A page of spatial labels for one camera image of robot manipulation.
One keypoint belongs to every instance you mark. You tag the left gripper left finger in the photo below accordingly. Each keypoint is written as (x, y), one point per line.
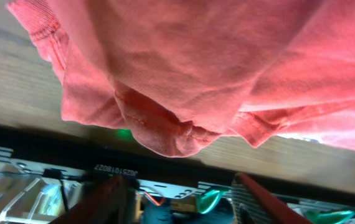
(112, 202)

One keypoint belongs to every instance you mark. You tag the red t-shirt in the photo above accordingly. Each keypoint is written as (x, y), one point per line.
(181, 74)

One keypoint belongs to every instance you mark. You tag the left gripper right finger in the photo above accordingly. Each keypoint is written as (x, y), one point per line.
(253, 204)

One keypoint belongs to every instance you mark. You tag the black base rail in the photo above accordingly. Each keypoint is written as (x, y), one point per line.
(38, 155)

